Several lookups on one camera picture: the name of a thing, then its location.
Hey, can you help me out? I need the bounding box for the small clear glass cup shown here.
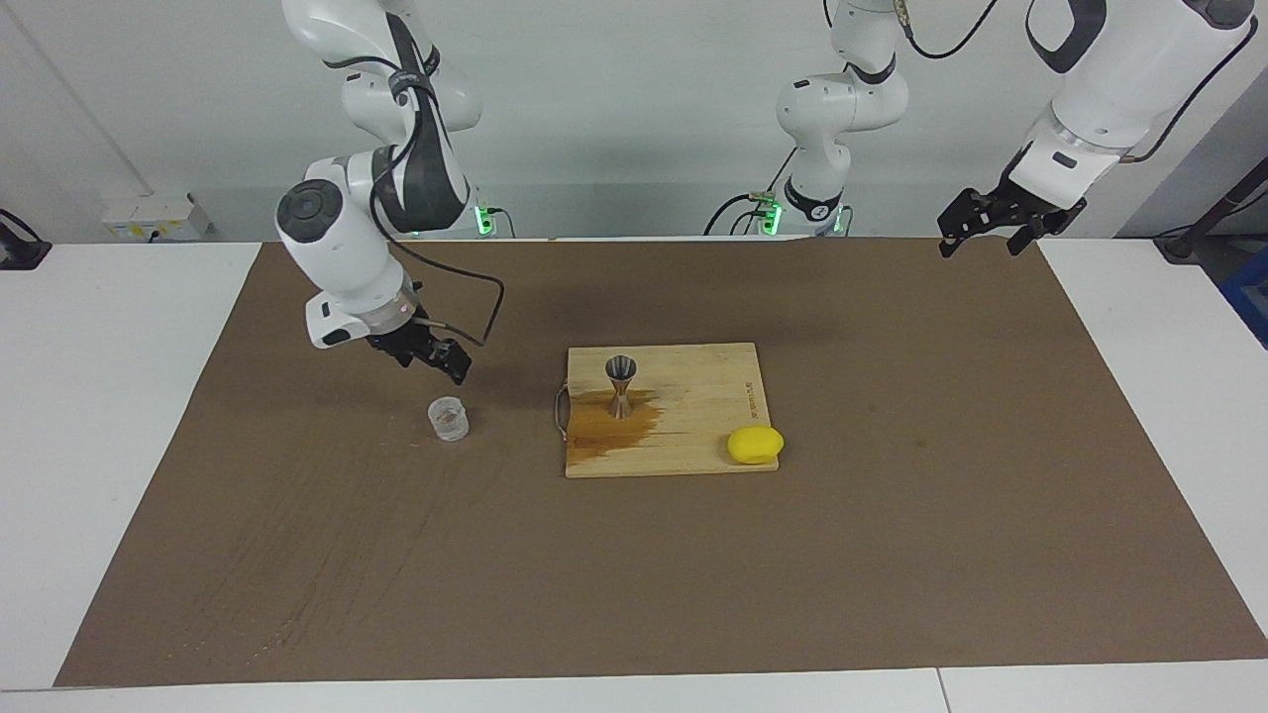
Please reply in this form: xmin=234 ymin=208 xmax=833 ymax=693
xmin=427 ymin=395 xmax=473 ymax=444

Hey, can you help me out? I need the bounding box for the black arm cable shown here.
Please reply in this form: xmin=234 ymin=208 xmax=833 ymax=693
xmin=892 ymin=0 xmax=1261 ymax=167
xmin=369 ymin=59 xmax=506 ymax=350

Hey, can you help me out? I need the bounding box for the blue crate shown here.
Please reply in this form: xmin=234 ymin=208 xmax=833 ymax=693
xmin=1219 ymin=248 xmax=1268 ymax=350

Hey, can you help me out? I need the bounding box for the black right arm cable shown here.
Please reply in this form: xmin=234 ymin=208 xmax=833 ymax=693
xmin=369 ymin=59 xmax=506 ymax=350

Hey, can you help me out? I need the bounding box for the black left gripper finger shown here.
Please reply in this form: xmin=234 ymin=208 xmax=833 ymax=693
xmin=936 ymin=188 xmax=980 ymax=260
xmin=1006 ymin=212 xmax=1053 ymax=258

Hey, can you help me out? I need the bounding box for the bamboo cutting board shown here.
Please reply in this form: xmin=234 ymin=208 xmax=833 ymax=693
xmin=551 ymin=343 xmax=785 ymax=480

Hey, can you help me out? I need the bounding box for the white wall socket box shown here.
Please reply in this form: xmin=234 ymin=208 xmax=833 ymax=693
xmin=101 ymin=192 xmax=215 ymax=243

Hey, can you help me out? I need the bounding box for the black clamp mount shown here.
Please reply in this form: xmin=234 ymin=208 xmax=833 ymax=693
xmin=0 ymin=207 xmax=53 ymax=271

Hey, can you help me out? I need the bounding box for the black stand leg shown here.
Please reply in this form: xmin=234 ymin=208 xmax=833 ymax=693
xmin=1153 ymin=156 xmax=1268 ymax=264

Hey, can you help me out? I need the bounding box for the yellow lemon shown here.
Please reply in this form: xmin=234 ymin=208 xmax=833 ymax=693
xmin=727 ymin=425 xmax=786 ymax=466

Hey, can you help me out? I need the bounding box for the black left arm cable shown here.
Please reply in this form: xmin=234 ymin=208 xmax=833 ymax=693
xmin=892 ymin=0 xmax=1261 ymax=167

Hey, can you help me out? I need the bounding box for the steel double jigger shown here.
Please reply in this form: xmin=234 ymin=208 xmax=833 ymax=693
xmin=604 ymin=354 xmax=640 ymax=421

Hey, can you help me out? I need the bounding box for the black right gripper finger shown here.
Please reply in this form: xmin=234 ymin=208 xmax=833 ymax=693
xmin=432 ymin=339 xmax=473 ymax=386

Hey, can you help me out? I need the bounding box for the brown table mat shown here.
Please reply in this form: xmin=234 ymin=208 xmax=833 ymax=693
xmin=53 ymin=236 xmax=1268 ymax=688

